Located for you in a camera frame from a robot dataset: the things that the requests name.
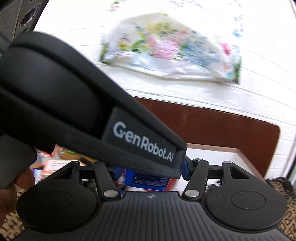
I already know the blue plastic bottle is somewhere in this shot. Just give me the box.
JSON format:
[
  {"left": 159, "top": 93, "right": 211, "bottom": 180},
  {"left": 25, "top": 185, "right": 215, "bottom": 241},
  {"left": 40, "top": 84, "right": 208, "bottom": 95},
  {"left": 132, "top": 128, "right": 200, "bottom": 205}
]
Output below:
[{"left": 125, "top": 169, "right": 171, "bottom": 191}]

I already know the person's hand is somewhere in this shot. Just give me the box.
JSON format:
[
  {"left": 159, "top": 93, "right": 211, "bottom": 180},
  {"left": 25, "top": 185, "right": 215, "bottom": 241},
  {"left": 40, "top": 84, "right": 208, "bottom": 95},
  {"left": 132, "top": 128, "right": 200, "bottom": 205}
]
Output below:
[{"left": 0, "top": 168, "right": 35, "bottom": 226}]

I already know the white orange medicine box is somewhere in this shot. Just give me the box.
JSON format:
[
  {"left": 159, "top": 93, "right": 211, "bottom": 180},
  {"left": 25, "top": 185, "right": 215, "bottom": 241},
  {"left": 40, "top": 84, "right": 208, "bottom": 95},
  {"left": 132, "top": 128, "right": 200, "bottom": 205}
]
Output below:
[{"left": 43, "top": 160, "right": 70, "bottom": 173}]

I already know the pink cardboard storage box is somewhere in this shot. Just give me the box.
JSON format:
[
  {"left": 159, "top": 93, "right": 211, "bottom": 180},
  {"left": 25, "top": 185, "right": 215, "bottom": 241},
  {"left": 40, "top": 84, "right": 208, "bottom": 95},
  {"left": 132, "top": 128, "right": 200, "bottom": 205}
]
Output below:
[{"left": 171, "top": 143, "right": 265, "bottom": 193}]

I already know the dark brown wooden headboard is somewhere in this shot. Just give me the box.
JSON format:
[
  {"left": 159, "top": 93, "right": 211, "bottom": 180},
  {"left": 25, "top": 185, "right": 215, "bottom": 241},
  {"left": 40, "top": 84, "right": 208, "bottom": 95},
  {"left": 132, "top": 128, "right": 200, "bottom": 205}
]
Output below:
[{"left": 137, "top": 97, "right": 280, "bottom": 176}]

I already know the floral plastic bag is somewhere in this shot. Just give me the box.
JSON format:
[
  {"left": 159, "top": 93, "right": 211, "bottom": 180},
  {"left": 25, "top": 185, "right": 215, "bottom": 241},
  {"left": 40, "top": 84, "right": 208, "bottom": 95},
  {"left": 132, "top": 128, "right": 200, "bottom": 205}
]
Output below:
[{"left": 99, "top": 13, "right": 242, "bottom": 84}]

